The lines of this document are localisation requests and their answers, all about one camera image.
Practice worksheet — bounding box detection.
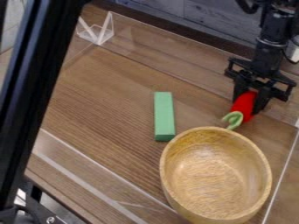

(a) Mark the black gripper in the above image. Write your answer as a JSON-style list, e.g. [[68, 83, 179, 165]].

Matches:
[[224, 57, 297, 115]]

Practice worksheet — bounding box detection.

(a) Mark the red plush strawberry toy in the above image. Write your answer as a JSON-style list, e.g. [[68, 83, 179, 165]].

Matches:
[[222, 91, 258, 130]]

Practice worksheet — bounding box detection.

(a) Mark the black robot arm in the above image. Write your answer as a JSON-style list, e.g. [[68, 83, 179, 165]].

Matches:
[[224, 0, 299, 115]]

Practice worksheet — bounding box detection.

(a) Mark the green rectangular block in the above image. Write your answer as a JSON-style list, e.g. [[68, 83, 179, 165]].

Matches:
[[154, 92, 176, 142]]

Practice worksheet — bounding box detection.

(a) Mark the wooden oval bowl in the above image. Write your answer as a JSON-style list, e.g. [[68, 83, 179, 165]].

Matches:
[[160, 127, 273, 224]]

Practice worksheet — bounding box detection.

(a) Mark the clear acrylic corner bracket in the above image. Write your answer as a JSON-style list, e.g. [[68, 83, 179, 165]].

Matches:
[[76, 11, 115, 46]]

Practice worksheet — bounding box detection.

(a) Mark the black metal frame base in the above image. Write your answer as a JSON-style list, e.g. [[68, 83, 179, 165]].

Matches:
[[0, 0, 90, 224]]

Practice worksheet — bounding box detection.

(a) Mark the clear acrylic tray wall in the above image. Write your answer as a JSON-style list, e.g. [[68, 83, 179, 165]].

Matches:
[[26, 130, 188, 224]]

